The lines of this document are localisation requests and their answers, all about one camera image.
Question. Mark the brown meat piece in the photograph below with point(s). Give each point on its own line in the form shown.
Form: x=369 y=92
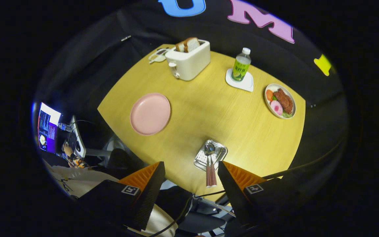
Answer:
x=284 y=100

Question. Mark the white square coaster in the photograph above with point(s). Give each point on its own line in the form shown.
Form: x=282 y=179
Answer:
x=247 y=85

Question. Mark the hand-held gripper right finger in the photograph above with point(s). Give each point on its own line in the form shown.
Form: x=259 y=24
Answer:
x=234 y=194

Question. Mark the white divided condiment dish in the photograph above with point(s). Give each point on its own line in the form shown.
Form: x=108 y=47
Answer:
x=158 y=56

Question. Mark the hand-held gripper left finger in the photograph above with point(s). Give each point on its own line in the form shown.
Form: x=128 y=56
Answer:
x=150 y=194

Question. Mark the pink plate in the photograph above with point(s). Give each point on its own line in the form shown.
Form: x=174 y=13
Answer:
x=150 y=113

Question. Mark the white toaster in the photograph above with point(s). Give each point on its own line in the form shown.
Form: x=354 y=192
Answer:
x=189 y=64

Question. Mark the bread slice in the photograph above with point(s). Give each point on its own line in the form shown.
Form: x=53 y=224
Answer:
x=192 y=43
x=180 y=47

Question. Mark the orange carrot piece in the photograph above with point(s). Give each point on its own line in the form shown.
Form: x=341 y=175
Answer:
x=269 y=94

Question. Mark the white plate of food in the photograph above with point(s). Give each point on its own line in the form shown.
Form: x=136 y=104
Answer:
x=293 y=108

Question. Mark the pink round food slice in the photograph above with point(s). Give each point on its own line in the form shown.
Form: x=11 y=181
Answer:
x=276 y=107

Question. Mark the green label drink bottle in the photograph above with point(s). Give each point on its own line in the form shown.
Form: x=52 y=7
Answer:
x=240 y=69

